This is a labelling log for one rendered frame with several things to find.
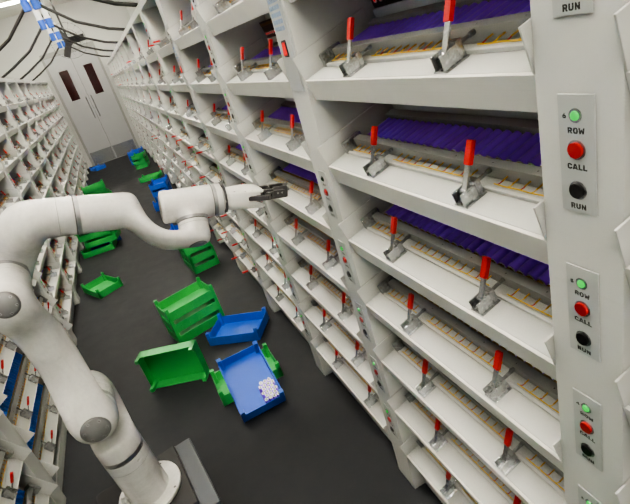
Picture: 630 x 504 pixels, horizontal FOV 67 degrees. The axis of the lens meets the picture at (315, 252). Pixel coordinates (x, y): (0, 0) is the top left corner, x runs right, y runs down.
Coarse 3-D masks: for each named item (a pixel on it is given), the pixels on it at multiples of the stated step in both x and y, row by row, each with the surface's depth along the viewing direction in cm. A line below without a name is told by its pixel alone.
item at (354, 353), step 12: (312, 300) 200; (312, 312) 198; (324, 312) 183; (324, 324) 185; (336, 324) 184; (324, 336) 188; (336, 336) 179; (348, 336) 175; (336, 348) 174; (348, 348) 171; (360, 348) 167; (348, 360) 166; (360, 360) 162; (360, 372) 159; (372, 384) 147
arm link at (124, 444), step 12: (96, 372) 133; (108, 384) 131; (120, 408) 135; (120, 420) 133; (120, 432) 131; (132, 432) 132; (96, 444) 130; (108, 444) 129; (120, 444) 129; (132, 444) 131; (96, 456) 130; (108, 456) 128; (120, 456) 129; (132, 456) 131; (108, 468) 130
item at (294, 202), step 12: (264, 168) 175; (276, 168) 175; (264, 180) 177; (288, 192) 160; (288, 204) 153; (300, 204) 147; (300, 216) 149; (312, 216) 137; (324, 216) 123; (324, 228) 131
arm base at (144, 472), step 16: (144, 448) 135; (128, 464) 131; (144, 464) 134; (160, 464) 143; (128, 480) 133; (144, 480) 135; (160, 480) 140; (176, 480) 143; (128, 496) 136; (144, 496) 136; (160, 496) 140
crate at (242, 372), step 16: (240, 352) 222; (256, 352) 225; (224, 368) 221; (240, 368) 221; (256, 368) 221; (240, 384) 216; (256, 384) 215; (240, 400) 210; (256, 400) 210; (272, 400) 204
